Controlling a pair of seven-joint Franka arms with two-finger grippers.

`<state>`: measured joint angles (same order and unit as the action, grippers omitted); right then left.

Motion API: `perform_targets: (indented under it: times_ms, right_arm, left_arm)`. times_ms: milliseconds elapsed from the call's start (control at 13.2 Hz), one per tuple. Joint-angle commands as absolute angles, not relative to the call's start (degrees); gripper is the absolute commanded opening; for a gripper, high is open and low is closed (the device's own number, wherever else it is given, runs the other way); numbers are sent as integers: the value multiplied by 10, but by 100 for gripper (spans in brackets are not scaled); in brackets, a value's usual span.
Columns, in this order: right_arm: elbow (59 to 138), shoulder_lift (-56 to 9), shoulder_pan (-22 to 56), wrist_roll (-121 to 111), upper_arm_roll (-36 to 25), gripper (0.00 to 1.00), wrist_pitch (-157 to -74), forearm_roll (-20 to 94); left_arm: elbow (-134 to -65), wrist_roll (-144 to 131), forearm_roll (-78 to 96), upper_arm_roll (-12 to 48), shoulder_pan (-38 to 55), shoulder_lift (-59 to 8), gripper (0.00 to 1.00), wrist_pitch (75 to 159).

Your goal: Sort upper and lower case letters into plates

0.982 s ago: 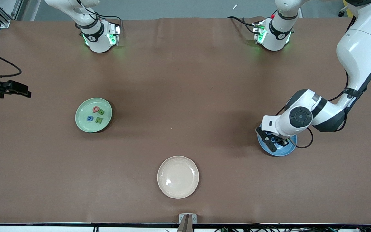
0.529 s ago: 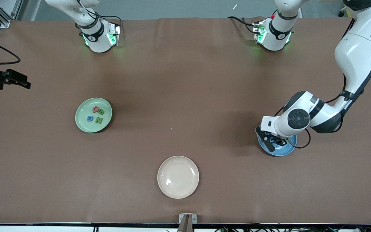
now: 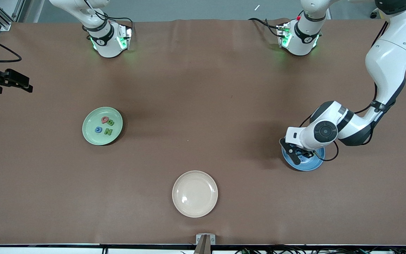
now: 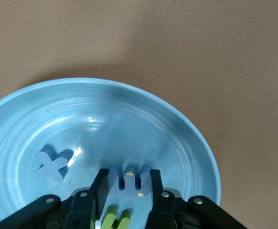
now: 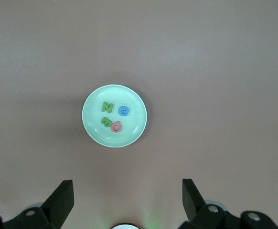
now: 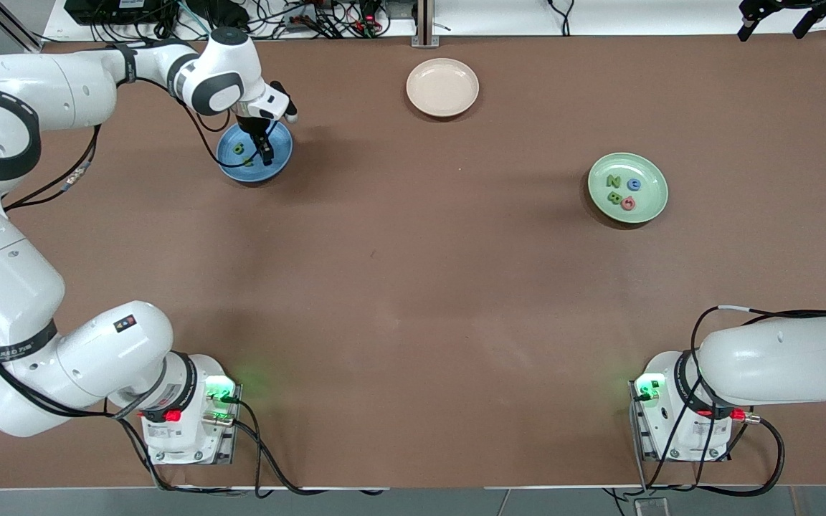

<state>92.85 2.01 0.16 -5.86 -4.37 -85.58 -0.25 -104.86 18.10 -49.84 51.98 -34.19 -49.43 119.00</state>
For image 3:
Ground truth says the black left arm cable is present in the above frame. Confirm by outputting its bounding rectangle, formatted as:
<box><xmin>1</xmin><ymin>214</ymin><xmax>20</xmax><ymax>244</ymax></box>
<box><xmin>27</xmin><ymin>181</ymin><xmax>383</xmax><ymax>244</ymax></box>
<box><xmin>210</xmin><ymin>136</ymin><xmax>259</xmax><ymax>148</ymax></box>
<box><xmin>299</xmin><ymin>21</ymin><xmax>388</xmax><ymax>162</ymax></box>

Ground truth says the aluminium frame profile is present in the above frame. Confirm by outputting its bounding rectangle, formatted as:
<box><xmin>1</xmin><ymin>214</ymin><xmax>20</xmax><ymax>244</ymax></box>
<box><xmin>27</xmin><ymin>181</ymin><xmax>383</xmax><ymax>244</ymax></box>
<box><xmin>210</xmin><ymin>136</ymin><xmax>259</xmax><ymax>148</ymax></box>
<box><xmin>0</xmin><ymin>0</ymin><xmax>25</xmax><ymax>31</ymax></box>

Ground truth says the brown table cover sheet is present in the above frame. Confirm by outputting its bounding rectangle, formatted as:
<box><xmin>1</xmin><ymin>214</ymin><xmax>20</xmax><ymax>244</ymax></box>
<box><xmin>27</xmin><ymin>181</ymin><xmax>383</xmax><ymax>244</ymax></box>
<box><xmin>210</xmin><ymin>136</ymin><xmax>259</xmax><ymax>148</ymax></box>
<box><xmin>0</xmin><ymin>18</ymin><xmax>406</xmax><ymax>246</ymax></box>

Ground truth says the blue plate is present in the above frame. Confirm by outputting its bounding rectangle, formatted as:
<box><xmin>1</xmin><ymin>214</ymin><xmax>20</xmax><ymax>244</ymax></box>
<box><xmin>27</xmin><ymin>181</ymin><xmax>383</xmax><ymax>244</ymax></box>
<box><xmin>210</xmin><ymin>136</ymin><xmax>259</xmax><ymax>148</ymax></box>
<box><xmin>282</xmin><ymin>141</ymin><xmax>326</xmax><ymax>171</ymax></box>

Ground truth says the beige plate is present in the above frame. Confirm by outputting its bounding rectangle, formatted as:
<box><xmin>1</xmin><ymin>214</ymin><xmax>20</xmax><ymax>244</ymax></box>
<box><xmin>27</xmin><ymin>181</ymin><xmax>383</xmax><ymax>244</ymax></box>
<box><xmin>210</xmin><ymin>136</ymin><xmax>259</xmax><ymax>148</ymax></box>
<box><xmin>172</xmin><ymin>170</ymin><xmax>219</xmax><ymax>218</ymax></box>

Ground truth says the tan camera mast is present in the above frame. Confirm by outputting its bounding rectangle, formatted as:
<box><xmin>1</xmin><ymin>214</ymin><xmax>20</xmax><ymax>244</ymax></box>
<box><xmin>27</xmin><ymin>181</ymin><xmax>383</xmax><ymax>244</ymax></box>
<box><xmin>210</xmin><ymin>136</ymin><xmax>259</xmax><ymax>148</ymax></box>
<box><xmin>193</xmin><ymin>235</ymin><xmax>212</xmax><ymax>254</ymax></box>

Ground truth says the white table front rail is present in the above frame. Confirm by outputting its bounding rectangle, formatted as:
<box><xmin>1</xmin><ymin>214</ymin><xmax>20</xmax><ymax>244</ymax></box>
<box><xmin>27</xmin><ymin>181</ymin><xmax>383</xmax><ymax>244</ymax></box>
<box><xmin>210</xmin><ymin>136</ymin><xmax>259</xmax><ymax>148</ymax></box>
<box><xmin>0</xmin><ymin>246</ymin><xmax>406</xmax><ymax>254</ymax></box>

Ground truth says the grey metal bracket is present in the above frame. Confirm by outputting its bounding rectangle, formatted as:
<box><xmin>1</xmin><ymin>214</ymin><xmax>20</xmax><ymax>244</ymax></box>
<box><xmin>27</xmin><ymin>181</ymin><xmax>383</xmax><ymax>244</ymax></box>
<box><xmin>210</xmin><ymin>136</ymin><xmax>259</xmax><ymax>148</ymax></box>
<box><xmin>196</xmin><ymin>234</ymin><xmax>216</xmax><ymax>245</ymax></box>

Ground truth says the light green plate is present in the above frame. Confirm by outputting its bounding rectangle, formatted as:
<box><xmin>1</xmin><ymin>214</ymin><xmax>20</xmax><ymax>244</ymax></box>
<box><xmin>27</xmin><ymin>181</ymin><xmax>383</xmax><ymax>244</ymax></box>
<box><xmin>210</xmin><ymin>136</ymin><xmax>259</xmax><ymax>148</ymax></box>
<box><xmin>82</xmin><ymin>107</ymin><xmax>123</xmax><ymax>146</ymax></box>

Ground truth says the black base cable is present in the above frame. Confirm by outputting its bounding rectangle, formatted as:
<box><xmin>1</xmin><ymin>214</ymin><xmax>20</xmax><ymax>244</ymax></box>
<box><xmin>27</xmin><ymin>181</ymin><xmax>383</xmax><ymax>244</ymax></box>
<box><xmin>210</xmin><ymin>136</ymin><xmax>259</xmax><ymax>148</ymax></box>
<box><xmin>248</xmin><ymin>18</ymin><xmax>282</xmax><ymax>38</ymax></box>
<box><xmin>82</xmin><ymin>0</ymin><xmax>135</xmax><ymax>36</ymax></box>

